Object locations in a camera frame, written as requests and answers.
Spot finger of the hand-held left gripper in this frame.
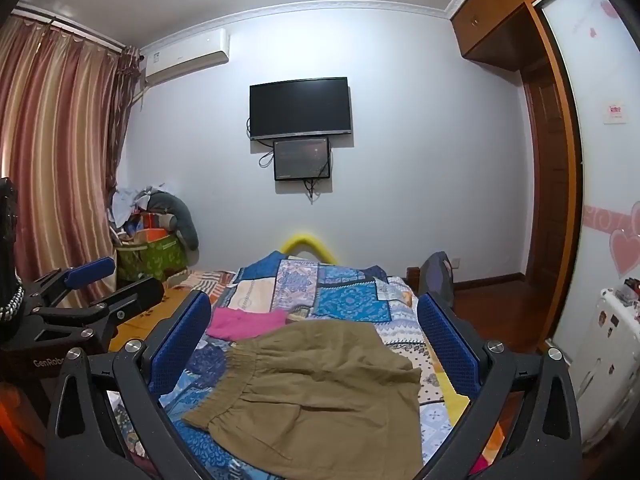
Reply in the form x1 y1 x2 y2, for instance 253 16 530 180
22 256 117 311
30 277 167 356

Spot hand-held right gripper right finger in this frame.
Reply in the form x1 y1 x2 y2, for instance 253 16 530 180
416 292 584 480

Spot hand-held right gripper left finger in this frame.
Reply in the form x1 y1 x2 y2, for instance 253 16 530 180
45 290 213 480

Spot khaki pants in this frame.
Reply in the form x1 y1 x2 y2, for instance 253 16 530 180
181 321 422 480

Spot person's left forearm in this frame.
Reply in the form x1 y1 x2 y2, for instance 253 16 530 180
0 384 47 480

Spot folded pink pants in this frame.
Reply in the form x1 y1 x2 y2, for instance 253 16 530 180
206 308 290 342

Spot green storage box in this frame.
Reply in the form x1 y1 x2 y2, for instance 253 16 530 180
116 232 189 283

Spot yellow wooden board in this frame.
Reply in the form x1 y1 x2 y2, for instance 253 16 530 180
107 272 201 356

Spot orange striped cloth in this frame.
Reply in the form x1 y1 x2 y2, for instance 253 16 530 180
187 269 237 307

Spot grey backpack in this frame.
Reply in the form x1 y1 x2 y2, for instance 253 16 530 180
419 251 457 307

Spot pile of white clothes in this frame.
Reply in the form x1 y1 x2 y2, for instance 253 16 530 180
106 185 166 233

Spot grey plush toy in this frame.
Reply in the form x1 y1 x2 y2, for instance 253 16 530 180
147 191 200 251

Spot patchwork printed bedsheet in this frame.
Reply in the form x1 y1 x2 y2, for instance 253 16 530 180
107 250 501 480

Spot striped brown curtain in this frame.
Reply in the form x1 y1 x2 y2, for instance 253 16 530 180
0 10 126 283

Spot white appliance with stickers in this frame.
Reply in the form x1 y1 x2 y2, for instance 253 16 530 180
570 280 640 456

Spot yellow foam arch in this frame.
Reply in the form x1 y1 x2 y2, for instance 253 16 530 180
280 232 337 265

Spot dark floral curtain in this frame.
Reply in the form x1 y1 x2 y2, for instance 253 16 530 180
105 45 147 211

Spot white heart sticker sliding door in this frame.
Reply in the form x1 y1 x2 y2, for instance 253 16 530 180
540 0 640 341

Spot white air conditioner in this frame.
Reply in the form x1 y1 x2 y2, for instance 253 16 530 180
140 29 231 86

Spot wooden overhead cabinet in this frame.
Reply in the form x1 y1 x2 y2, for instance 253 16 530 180
449 0 581 63

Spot small black wall monitor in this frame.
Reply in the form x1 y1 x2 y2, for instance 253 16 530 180
273 136 332 182

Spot black wall television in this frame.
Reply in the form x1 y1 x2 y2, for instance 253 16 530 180
249 77 354 141

